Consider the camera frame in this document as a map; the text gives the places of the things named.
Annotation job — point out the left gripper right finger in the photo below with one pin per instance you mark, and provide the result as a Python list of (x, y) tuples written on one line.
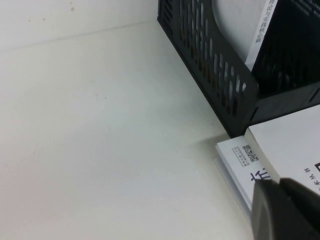
[(305, 200)]

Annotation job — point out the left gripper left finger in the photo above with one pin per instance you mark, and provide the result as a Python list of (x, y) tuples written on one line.
[(275, 217)]

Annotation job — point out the white book with orange edge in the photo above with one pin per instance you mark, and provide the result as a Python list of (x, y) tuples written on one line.
[(237, 25)]

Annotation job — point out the white car suspension book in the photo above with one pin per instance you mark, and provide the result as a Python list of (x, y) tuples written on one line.
[(287, 140)]

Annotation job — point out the white book large blue characters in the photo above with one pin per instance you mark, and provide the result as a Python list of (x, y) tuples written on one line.
[(237, 160)]

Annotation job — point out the black plastic book stand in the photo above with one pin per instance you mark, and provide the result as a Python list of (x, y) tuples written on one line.
[(275, 107)]

